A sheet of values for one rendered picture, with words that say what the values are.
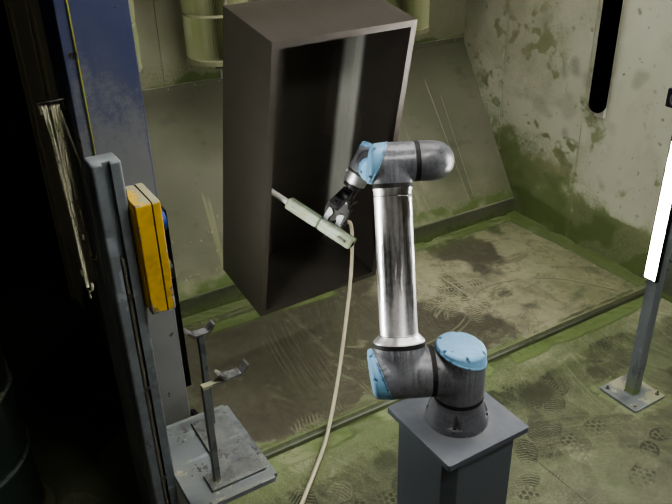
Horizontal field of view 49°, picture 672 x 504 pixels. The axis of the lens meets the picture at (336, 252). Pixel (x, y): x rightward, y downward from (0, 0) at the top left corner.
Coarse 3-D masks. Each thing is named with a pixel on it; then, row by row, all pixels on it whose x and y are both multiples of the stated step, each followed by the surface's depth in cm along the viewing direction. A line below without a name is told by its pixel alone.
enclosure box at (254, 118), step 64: (320, 0) 270; (384, 0) 276; (256, 64) 248; (320, 64) 296; (384, 64) 287; (256, 128) 262; (320, 128) 315; (384, 128) 299; (256, 192) 277; (320, 192) 337; (256, 256) 294; (320, 256) 344
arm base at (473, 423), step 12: (432, 408) 220; (444, 408) 215; (456, 408) 213; (468, 408) 213; (480, 408) 217; (432, 420) 219; (444, 420) 216; (456, 420) 215; (468, 420) 215; (480, 420) 217; (444, 432) 217; (456, 432) 215; (468, 432) 215; (480, 432) 218
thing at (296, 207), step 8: (272, 192) 288; (280, 200) 287; (288, 200) 285; (296, 200) 286; (288, 208) 286; (296, 208) 284; (304, 208) 283; (304, 216) 284; (312, 216) 282; (320, 216) 283; (312, 224) 283; (320, 224) 282; (328, 224) 281; (344, 224) 297; (328, 232) 281; (336, 232) 280; (344, 232) 280; (336, 240) 280; (344, 240) 278; (352, 240) 278
